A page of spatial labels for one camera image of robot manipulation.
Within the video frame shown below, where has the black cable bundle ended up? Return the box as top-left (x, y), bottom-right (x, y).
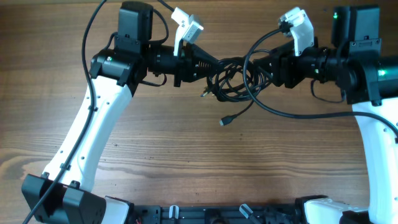
top-left (200, 49), bottom-right (274, 127)

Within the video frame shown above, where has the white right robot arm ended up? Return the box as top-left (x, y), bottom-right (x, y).
top-left (254, 5), bottom-right (397, 223)

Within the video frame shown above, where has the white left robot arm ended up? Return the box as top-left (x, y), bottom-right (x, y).
top-left (21, 1), bottom-right (218, 223)

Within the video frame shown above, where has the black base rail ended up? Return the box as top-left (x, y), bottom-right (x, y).
top-left (134, 203), bottom-right (303, 224)

